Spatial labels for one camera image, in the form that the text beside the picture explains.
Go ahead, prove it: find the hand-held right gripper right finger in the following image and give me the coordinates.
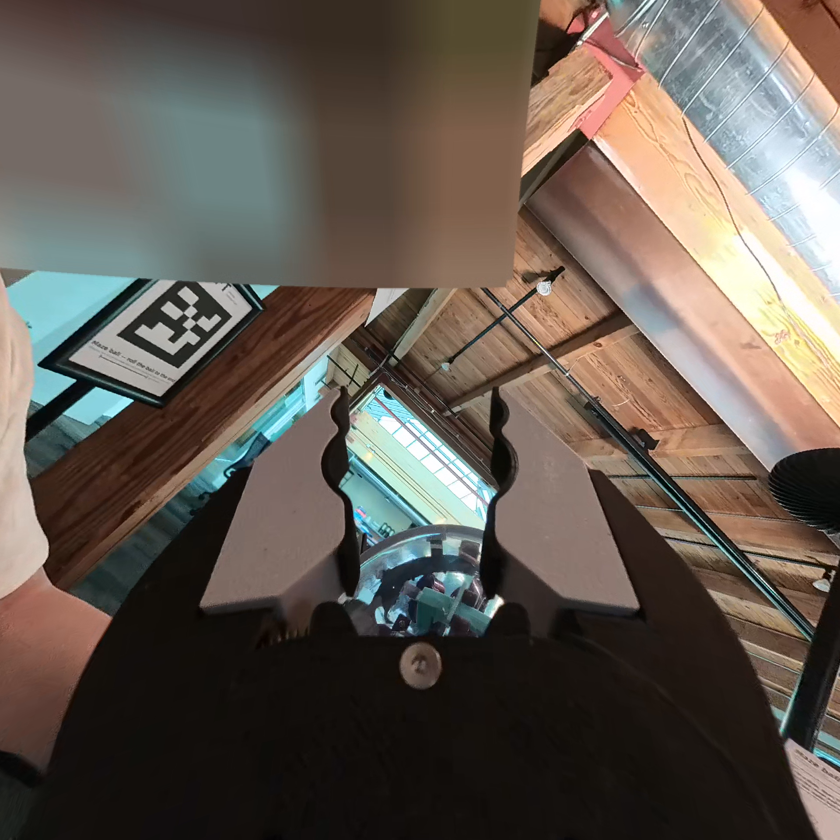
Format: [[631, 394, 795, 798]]
[[479, 387, 642, 627]]

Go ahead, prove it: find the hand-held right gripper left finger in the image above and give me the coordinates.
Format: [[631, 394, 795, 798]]
[[199, 387, 362, 635]]

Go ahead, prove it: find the clear maze ball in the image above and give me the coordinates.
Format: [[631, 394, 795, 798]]
[[338, 524, 506, 637]]

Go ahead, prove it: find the person's left forearm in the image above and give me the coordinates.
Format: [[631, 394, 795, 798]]
[[0, 571, 114, 775]]

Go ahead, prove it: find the black track light bar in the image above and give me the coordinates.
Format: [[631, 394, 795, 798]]
[[440, 266, 567, 374]]

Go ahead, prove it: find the framed marker sign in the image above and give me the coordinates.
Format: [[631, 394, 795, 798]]
[[38, 279, 265, 408]]

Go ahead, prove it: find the black round lamp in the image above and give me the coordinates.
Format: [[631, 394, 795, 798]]
[[768, 446, 840, 756]]

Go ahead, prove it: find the black sign stand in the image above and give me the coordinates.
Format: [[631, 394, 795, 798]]
[[25, 381, 93, 442]]

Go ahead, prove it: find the black ceiling rail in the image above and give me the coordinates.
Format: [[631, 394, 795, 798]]
[[482, 289, 818, 641]]

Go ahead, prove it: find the rectangular metal air duct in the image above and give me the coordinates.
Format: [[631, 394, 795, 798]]
[[525, 144, 821, 470]]

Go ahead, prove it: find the red beam bracket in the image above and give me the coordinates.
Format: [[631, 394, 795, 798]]
[[567, 10, 647, 140]]

